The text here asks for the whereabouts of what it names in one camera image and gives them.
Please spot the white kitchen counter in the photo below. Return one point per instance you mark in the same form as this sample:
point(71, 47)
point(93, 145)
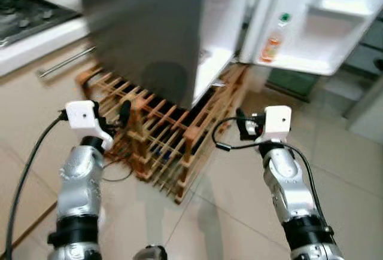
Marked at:
point(36, 48)

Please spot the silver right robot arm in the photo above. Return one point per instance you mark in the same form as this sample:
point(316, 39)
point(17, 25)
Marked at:
point(293, 194)

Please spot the black gas hob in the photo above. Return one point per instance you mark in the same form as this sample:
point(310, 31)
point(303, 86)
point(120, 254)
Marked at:
point(27, 15)

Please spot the white fridge door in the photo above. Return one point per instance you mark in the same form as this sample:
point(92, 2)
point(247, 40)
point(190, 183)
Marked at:
point(323, 39)

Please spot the grey white fridge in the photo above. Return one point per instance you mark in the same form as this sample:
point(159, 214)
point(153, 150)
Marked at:
point(143, 27)

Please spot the dark green box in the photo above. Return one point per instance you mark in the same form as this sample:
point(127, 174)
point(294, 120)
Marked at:
point(293, 83)

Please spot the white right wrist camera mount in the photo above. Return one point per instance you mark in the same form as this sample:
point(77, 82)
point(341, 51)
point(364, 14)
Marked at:
point(277, 121)

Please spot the wooden wine rack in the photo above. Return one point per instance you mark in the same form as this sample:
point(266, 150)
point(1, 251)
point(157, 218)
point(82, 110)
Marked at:
point(164, 134)

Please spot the dark grey drawer unit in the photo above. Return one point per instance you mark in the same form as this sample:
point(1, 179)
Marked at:
point(366, 48)

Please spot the white cabinet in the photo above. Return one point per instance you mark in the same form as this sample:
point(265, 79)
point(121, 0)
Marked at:
point(368, 113)

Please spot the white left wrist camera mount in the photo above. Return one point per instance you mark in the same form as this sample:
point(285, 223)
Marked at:
point(81, 115)

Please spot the silver black robot leg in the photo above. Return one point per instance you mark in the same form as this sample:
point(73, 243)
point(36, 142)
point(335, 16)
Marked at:
point(149, 253)

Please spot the orange drink bottle green cap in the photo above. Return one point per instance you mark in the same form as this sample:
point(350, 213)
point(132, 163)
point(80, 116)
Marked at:
point(272, 48)

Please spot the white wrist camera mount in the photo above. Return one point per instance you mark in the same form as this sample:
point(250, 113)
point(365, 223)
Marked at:
point(81, 115)
point(277, 121)

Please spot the beige kitchen cabinet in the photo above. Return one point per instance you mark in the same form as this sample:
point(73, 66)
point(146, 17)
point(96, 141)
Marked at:
point(30, 110)

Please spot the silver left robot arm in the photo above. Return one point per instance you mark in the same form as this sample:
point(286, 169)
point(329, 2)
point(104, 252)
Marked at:
point(78, 182)

